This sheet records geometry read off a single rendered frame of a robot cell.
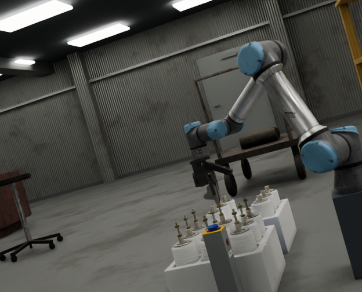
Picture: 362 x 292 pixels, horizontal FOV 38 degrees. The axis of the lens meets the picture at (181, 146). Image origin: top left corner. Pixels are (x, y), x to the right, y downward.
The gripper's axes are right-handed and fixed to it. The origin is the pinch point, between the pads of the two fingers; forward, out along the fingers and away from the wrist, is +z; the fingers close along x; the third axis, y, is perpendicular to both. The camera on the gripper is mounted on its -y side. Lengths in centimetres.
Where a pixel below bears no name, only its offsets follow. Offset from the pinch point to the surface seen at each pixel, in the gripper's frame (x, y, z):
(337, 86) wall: -963, -70, -35
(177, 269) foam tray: 31.0, 15.0, 16.8
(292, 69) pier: -931, 9, -95
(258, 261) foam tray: 31.6, -16.3, 19.5
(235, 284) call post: 44, -9, 22
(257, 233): 14.3, -15.1, 13.5
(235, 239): 28.5, -9.6, 10.9
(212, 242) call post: 44.4, -5.3, 6.3
